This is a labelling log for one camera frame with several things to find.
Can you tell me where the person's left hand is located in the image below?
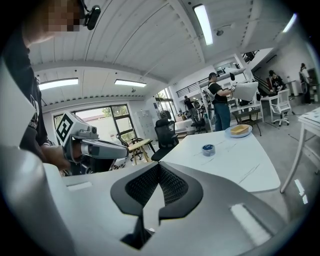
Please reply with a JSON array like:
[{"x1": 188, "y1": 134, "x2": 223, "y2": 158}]
[{"x1": 71, "y1": 142, "x2": 83, "y2": 162}]

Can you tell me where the black framed window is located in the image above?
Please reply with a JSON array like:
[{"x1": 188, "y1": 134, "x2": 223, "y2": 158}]
[{"x1": 53, "y1": 103, "x2": 135, "y2": 147}]

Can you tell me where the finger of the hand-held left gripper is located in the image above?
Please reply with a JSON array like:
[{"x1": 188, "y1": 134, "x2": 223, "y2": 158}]
[{"x1": 81, "y1": 138, "x2": 130, "y2": 160}]

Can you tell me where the white locker cabinet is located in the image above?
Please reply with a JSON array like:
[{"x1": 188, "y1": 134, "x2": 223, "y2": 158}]
[{"x1": 136, "y1": 109, "x2": 158, "y2": 141}]

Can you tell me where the black head-worn camera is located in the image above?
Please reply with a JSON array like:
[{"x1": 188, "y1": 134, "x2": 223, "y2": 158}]
[{"x1": 83, "y1": 5, "x2": 102, "y2": 31}]

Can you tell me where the light blue plate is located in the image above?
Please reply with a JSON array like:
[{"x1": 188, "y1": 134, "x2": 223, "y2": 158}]
[{"x1": 224, "y1": 124, "x2": 254, "y2": 139}]

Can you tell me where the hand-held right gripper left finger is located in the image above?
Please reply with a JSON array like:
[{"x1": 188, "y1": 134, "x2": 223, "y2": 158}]
[{"x1": 0, "y1": 146, "x2": 161, "y2": 256}]

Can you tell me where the person's left forearm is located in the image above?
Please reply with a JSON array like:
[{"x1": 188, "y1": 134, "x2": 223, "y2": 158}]
[{"x1": 39, "y1": 144, "x2": 72, "y2": 173}]

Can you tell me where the black mezzanine railing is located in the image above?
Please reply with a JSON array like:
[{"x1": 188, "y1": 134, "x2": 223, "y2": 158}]
[{"x1": 175, "y1": 84, "x2": 201, "y2": 98}]

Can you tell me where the ceiling light panel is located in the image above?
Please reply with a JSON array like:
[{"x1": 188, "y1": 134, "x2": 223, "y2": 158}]
[
  {"x1": 192, "y1": 3, "x2": 214, "y2": 46},
  {"x1": 37, "y1": 77, "x2": 80, "y2": 91},
  {"x1": 282, "y1": 12, "x2": 298, "y2": 34},
  {"x1": 114, "y1": 78, "x2": 148, "y2": 88}
]

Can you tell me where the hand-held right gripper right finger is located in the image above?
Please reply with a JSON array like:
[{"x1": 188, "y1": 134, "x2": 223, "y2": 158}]
[{"x1": 149, "y1": 161, "x2": 288, "y2": 256}]

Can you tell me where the white office chair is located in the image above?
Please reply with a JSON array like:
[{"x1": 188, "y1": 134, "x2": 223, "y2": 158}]
[{"x1": 270, "y1": 88, "x2": 293, "y2": 127}]

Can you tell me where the white pillow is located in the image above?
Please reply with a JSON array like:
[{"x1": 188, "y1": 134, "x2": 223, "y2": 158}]
[{"x1": 231, "y1": 81, "x2": 260, "y2": 102}]

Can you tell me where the person's head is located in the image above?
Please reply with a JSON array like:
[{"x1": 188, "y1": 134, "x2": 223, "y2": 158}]
[{"x1": 21, "y1": 0, "x2": 85, "y2": 50}]

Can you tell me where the white marble table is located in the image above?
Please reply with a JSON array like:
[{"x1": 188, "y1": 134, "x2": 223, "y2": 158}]
[{"x1": 159, "y1": 129, "x2": 281, "y2": 194}]

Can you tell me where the blue grey tape roll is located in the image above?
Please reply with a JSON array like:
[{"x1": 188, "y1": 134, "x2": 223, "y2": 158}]
[{"x1": 201, "y1": 143, "x2": 217, "y2": 158}]

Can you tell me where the brown framed table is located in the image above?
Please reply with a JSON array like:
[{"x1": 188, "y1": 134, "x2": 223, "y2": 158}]
[{"x1": 231, "y1": 106, "x2": 263, "y2": 137}]

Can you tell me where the person's black shirt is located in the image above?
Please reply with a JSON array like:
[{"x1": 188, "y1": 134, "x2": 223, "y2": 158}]
[{"x1": 2, "y1": 24, "x2": 57, "y2": 161}]

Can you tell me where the black mesh office chair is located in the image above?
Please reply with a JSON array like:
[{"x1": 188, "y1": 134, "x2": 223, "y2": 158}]
[{"x1": 150, "y1": 118, "x2": 180, "y2": 163}]

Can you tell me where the black standing fan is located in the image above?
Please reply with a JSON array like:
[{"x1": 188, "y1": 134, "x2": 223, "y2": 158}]
[{"x1": 157, "y1": 109, "x2": 171, "y2": 121}]

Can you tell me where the yellow square bowl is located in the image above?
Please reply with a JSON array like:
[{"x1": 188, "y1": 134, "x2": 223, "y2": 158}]
[{"x1": 229, "y1": 125, "x2": 250, "y2": 136}]

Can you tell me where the round wooden side table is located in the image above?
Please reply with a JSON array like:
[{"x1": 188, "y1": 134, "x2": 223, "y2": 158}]
[{"x1": 127, "y1": 138, "x2": 154, "y2": 166}]

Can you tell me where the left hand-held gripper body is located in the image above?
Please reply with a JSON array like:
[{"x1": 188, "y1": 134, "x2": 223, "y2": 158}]
[{"x1": 54, "y1": 111, "x2": 116, "y2": 176}]

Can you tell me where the white patterned table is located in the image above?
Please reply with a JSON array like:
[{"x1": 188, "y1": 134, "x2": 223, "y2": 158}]
[{"x1": 279, "y1": 106, "x2": 320, "y2": 194}]

